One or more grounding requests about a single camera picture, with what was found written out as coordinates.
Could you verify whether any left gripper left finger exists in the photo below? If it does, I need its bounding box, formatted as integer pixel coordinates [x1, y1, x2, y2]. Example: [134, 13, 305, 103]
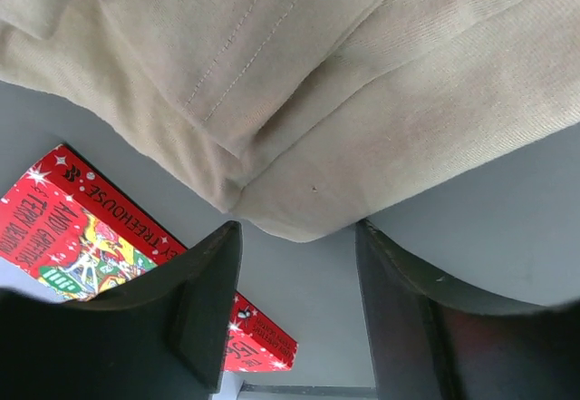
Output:
[1, 221, 242, 399]

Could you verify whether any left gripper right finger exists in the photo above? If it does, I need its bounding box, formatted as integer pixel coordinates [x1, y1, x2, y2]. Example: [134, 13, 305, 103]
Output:
[355, 220, 579, 399]

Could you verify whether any red illustrated book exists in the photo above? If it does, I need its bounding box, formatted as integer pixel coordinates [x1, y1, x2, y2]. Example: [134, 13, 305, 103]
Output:
[0, 143, 299, 374]

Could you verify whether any beige t shirt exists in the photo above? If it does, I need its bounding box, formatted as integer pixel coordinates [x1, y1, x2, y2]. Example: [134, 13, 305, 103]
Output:
[1, 0, 579, 242]

